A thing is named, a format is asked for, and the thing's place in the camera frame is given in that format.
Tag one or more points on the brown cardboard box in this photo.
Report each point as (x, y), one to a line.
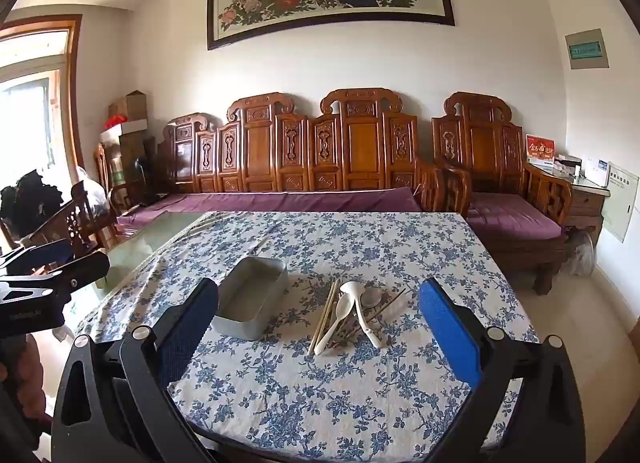
(130, 105)

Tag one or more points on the person's left hand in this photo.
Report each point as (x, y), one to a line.
(36, 378)

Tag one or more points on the carved wooden armchair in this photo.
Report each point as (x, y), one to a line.
(482, 143)

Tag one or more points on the wooden framed window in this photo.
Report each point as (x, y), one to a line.
(72, 93)

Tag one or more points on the stack of brown boxes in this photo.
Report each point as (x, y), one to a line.
(135, 158)

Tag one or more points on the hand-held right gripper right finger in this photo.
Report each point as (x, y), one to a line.
(445, 328)

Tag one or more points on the white flat box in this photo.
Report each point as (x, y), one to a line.
(132, 127)

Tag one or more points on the clear plastic bag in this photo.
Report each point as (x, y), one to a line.
(580, 255)

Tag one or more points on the carved wooden chair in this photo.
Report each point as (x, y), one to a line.
(75, 228)

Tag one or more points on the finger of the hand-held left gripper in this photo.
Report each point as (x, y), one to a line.
(50, 253)
(85, 270)

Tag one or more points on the grey wall panel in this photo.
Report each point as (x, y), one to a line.
(586, 49)

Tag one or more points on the white electrical panel door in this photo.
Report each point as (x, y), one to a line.
(620, 203)

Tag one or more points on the purple sofa cushion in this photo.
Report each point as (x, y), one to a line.
(300, 203)

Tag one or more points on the wooden side table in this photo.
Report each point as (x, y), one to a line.
(587, 203)

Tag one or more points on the black cloth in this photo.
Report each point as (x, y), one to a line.
(30, 203)

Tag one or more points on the rectangular metal tin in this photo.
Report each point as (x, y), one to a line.
(250, 288)

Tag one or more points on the purple armchair cushion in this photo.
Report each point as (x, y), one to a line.
(510, 218)

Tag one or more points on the carved wooden sofa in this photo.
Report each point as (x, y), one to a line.
(260, 148)

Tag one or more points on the white tabletop device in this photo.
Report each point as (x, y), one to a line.
(596, 173)

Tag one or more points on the blue floral tablecloth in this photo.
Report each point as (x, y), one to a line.
(350, 393)

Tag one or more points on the red decoration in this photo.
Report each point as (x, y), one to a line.
(115, 121)

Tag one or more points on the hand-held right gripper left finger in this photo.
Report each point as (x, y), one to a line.
(192, 323)

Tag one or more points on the white plastic bag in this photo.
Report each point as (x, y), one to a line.
(92, 193)

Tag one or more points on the red printed box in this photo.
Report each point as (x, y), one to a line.
(540, 148)

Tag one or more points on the large white plastic spoon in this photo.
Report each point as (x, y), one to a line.
(351, 288)

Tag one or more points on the black desk lamp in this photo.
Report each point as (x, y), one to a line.
(141, 168)

